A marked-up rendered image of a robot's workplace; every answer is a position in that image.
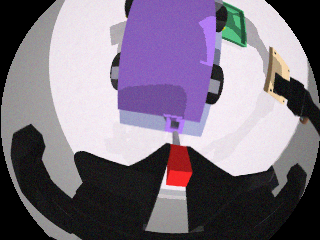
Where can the purple trolley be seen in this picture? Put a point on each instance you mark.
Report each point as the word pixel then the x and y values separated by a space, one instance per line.
pixel 165 66

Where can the red-headed pin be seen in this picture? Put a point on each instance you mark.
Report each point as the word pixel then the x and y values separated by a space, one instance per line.
pixel 179 168

